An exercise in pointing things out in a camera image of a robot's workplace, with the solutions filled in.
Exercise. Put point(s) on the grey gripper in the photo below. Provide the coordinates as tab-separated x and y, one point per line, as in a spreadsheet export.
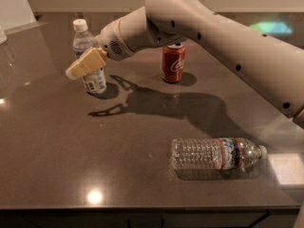
110	41

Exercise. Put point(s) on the blue label plastic bottle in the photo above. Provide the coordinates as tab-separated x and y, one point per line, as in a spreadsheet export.
95	82

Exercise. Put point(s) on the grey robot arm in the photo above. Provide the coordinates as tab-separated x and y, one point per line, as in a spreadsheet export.
274	69

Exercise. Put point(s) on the clear plastic bottle lying down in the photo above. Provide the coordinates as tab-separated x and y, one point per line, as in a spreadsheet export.
215	154

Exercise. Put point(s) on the red soda can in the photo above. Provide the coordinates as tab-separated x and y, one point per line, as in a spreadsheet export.
172	62

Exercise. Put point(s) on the clear glass object at left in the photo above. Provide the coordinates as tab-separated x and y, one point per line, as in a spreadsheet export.
6	48

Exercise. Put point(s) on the white panel at top left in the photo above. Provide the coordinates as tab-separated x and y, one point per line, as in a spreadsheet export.
16	15

